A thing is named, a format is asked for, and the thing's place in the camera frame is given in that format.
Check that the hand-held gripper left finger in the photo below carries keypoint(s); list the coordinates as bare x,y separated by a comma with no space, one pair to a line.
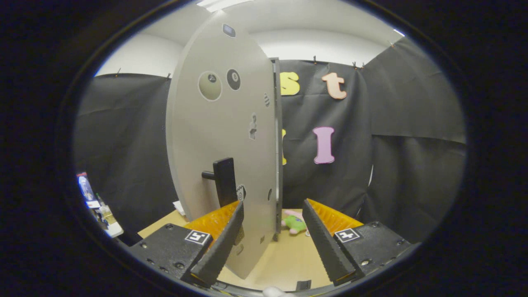
218,251

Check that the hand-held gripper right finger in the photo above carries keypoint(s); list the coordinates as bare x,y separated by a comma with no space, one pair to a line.
326,247

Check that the dark grey shoe cabinet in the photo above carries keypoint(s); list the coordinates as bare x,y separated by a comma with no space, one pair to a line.
279,123

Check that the green and pink plush toy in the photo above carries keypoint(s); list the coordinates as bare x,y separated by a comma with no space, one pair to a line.
296,223

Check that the white side table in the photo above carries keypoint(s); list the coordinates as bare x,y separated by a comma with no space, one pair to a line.
114,229

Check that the black backdrop cloth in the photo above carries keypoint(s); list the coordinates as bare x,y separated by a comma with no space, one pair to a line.
412,165

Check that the small clear bottle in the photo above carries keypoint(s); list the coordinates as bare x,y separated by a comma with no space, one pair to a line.
103,210

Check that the blue printed sign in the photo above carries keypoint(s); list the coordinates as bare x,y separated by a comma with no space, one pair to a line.
86,189

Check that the small ceiling light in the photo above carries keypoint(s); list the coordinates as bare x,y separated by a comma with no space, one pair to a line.
399,32

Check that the long ceiling light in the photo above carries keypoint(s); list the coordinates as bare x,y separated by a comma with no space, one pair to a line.
222,4

